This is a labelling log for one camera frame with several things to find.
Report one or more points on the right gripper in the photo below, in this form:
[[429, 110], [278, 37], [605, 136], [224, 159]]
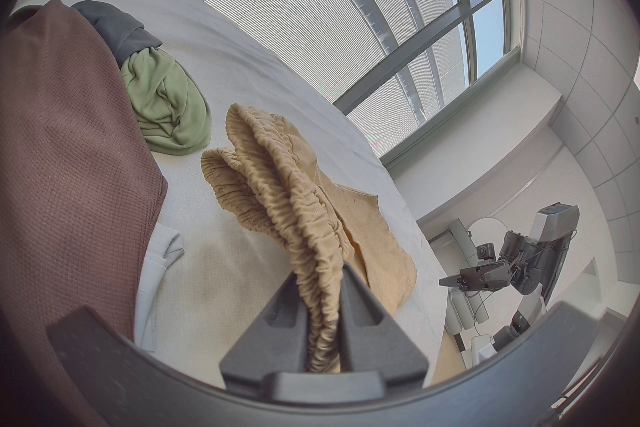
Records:
[[487, 277]]

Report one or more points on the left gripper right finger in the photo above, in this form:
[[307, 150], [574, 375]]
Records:
[[370, 340]]

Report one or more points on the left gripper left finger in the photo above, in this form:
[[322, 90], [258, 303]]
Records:
[[270, 345]]

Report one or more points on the tan shorts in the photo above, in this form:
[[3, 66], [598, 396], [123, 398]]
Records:
[[280, 195]]

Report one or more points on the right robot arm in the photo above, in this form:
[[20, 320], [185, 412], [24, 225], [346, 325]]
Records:
[[550, 260]]

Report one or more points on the bed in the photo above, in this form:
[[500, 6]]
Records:
[[300, 89]]

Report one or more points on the white garment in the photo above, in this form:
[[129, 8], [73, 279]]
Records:
[[155, 275]]

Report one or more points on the green garment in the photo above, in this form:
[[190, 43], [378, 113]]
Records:
[[165, 109]]

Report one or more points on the brown garment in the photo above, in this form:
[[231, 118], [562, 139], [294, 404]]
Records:
[[60, 165]]

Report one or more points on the window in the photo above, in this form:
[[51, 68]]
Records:
[[350, 14]]

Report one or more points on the black garment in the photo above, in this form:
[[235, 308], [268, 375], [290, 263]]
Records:
[[115, 29]]

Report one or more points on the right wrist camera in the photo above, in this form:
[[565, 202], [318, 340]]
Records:
[[485, 251]]

